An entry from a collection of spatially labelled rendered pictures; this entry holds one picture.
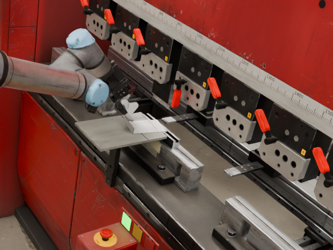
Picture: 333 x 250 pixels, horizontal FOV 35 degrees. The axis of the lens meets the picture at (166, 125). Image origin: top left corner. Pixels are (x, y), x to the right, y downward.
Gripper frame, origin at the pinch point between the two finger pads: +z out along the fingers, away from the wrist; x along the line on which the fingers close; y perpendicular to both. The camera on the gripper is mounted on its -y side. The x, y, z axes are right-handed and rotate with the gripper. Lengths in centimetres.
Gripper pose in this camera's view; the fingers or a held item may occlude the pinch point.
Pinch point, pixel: (126, 115)
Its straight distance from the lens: 182.6
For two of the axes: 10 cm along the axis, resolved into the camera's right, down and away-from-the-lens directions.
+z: 4.2, 6.3, 6.5
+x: -4.2, -5.0, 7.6
